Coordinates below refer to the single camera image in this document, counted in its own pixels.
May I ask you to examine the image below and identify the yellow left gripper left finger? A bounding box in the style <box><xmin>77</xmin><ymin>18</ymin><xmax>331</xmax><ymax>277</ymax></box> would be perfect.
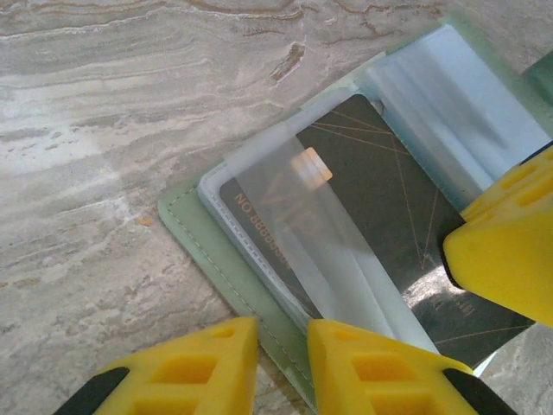
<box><xmin>54</xmin><ymin>316</ymin><xmax>260</xmax><ymax>415</ymax></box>

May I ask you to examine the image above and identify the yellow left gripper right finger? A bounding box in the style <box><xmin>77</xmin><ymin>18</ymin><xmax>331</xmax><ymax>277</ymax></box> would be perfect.
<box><xmin>306</xmin><ymin>318</ymin><xmax>519</xmax><ymax>415</ymax></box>

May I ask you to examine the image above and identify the green card holder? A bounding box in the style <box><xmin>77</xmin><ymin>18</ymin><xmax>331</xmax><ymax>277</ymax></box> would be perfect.
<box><xmin>157</xmin><ymin>15</ymin><xmax>553</xmax><ymax>412</ymax></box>

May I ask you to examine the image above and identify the black VIP credit card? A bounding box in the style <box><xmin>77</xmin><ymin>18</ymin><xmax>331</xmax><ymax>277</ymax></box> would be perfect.
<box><xmin>218</xmin><ymin>93</ymin><xmax>537</xmax><ymax>371</ymax></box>

